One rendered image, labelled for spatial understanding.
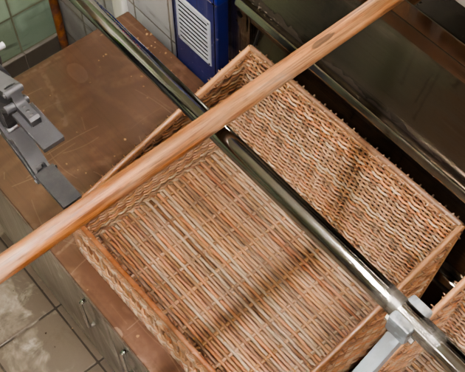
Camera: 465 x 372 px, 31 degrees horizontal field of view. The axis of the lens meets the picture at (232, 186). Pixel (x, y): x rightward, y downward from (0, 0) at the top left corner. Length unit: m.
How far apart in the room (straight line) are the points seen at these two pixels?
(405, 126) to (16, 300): 1.31
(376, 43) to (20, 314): 1.32
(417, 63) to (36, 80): 0.96
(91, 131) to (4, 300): 0.67
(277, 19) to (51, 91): 0.64
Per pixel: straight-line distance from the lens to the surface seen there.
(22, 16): 2.63
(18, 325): 2.32
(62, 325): 2.29
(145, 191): 1.72
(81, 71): 1.99
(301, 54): 1.16
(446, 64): 1.30
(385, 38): 1.40
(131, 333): 1.62
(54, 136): 1.02
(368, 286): 1.01
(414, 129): 1.41
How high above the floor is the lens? 2.07
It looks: 58 degrees down
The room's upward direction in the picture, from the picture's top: straight up
